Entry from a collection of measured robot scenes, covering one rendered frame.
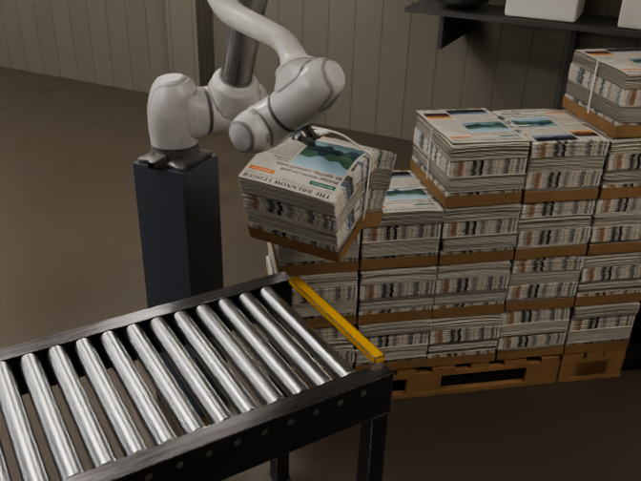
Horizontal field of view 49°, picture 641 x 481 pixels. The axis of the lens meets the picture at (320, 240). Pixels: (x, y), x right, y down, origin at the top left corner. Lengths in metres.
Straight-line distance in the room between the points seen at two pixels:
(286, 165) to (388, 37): 3.69
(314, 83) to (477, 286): 1.37
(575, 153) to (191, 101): 1.31
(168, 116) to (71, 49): 5.07
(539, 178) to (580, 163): 0.16
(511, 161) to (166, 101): 1.17
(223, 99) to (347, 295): 0.82
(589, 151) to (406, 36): 3.01
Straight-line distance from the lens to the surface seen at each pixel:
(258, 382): 1.69
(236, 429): 1.57
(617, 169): 2.72
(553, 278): 2.82
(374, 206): 2.06
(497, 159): 2.49
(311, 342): 1.82
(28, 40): 7.69
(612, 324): 3.09
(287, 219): 1.90
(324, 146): 1.96
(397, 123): 5.62
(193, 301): 1.98
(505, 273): 2.70
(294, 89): 1.55
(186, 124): 2.29
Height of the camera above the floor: 1.86
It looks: 28 degrees down
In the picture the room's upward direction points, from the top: 2 degrees clockwise
